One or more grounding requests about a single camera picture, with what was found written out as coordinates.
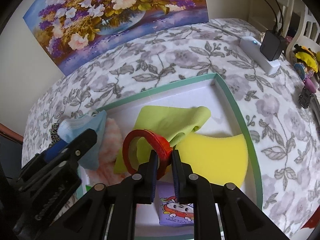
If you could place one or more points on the flower painting canvas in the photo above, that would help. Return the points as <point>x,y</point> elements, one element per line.
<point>73,32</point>

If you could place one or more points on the dark cabinet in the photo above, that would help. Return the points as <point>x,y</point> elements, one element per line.
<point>11,152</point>

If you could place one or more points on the pink white fluffy cloth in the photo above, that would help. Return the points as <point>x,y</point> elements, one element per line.
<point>111,144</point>

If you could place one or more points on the purple baby wipes pack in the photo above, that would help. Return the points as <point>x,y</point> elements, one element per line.
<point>170,211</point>

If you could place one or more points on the teal white shallow tray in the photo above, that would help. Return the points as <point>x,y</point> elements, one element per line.
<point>210,91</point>

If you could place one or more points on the black power adapter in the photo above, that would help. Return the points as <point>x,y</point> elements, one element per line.
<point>272,46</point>

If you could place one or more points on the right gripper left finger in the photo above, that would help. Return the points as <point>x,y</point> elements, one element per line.
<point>108,212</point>

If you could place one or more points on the grey floral blanket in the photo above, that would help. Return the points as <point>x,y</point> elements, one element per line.
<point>284,134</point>

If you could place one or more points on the yellow toy clutter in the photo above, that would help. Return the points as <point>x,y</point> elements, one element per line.
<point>307,67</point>

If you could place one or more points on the leopard print scrunchie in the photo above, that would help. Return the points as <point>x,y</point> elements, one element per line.
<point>53,134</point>

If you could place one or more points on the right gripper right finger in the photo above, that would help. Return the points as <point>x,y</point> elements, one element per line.
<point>220,212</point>

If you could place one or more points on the white power strip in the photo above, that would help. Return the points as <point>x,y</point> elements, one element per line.
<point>251,47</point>

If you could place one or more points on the yellow green sponge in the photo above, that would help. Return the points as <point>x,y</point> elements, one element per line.
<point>219,160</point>

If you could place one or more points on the red ring band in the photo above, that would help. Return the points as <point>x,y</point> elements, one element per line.
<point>137,147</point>

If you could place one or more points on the white chair back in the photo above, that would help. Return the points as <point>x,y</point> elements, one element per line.
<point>308,30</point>

